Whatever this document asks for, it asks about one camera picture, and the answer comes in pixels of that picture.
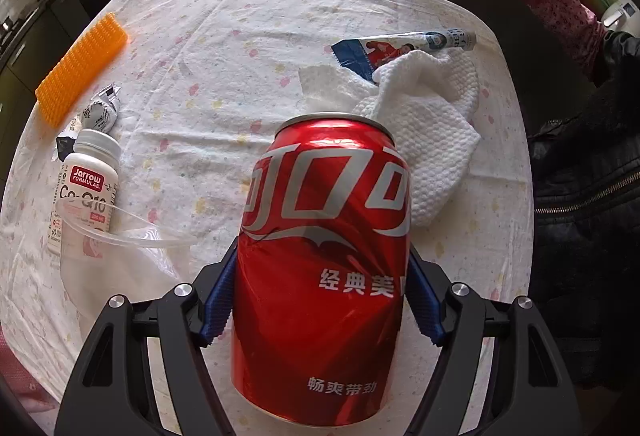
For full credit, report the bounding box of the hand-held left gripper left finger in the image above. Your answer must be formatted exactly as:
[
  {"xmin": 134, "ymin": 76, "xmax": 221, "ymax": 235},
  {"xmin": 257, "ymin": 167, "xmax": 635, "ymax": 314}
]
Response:
[{"xmin": 52, "ymin": 243, "xmax": 241, "ymax": 436}]

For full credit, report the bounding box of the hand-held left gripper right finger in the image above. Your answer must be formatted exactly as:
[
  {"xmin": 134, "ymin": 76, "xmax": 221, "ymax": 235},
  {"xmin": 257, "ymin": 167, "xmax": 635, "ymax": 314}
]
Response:
[{"xmin": 400, "ymin": 248, "xmax": 583, "ymax": 436}]

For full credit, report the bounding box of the toothpaste tube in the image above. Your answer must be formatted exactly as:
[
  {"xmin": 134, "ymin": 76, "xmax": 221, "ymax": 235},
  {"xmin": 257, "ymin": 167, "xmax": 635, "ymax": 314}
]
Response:
[{"xmin": 331, "ymin": 28, "xmax": 477, "ymax": 79}]

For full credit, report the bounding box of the clear plastic cup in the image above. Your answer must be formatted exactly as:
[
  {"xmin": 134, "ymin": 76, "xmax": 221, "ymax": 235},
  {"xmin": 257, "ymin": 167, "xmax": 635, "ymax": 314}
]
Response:
[{"xmin": 55, "ymin": 201, "xmax": 198, "ymax": 317}]

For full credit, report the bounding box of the red soda can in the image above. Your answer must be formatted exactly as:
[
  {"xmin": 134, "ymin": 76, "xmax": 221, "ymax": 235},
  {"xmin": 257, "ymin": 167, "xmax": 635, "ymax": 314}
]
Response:
[{"xmin": 231, "ymin": 113, "xmax": 413, "ymax": 434}]

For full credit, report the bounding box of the white paper towel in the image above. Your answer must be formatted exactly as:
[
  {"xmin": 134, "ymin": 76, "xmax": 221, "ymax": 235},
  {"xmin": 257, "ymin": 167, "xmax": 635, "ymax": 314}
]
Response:
[{"xmin": 298, "ymin": 50, "xmax": 482, "ymax": 227}]

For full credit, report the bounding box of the white supplement bottle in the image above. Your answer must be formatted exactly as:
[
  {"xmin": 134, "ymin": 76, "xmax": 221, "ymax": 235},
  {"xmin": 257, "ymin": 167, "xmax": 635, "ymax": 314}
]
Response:
[{"xmin": 47, "ymin": 128, "xmax": 122, "ymax": 261}]

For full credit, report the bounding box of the silver wrapper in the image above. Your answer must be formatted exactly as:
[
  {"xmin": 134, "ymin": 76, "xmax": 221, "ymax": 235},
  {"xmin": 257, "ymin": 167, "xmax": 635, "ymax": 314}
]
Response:
[{"xmin": 54, "ymin": 84, "xmax": 123, "ymax": 161}]

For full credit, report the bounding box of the white appliance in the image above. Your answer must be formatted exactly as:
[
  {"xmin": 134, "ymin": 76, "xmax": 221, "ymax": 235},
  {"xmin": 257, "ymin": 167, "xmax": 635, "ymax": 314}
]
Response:
[{"xmin": 600, "ymin": 0, "xmax": 640, "ymax": 37}]

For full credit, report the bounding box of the person's black jacket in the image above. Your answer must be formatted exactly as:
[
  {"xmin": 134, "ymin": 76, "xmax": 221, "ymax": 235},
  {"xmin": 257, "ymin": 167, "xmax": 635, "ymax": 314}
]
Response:
[{"xmin": 525, "ymin": 30, "xmax": 640, "ymax": 392}]

